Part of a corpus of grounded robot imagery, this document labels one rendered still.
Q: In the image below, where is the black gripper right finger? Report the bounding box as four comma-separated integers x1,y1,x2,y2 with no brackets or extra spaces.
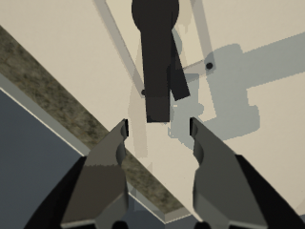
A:
190,117,305,229

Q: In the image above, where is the grey rectangular mounting plate with bolts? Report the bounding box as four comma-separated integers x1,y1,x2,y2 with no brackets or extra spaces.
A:
93,0,216,98

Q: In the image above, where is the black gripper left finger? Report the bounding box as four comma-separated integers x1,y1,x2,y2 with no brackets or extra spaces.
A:
24,118,129,229

